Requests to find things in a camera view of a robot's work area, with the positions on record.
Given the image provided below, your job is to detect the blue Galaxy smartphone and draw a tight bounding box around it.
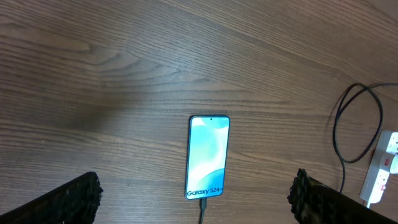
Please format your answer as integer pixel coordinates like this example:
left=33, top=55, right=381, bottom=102
left=185, top=115, right=231, bottom=200

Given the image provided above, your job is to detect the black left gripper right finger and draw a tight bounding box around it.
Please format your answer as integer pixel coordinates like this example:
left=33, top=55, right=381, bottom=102
left=287, top=169, right=397, bottom=224

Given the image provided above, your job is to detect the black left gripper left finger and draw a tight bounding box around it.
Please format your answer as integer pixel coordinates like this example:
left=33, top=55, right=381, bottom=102
left=1, top=172, right=103, bottom=224

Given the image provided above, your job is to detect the white charger plug adapter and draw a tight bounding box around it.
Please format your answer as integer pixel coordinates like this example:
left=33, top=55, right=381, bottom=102
left=385, top=153, right=398, bottom=174

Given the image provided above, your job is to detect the black charging cable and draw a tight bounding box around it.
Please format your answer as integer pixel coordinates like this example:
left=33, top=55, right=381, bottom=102
left=198, top=82, right=398, bottom=224

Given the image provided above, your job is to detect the white power strip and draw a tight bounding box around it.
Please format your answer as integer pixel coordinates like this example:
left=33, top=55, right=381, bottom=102
left=359, top=130, right=397, bottom=208

